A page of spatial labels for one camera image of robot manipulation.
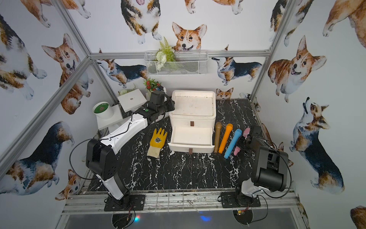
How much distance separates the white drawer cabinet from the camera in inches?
32.1

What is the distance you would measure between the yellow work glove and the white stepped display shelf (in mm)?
243

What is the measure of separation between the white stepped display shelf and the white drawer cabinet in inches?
9.6

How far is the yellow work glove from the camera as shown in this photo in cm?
92

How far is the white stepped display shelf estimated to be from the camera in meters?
0.90
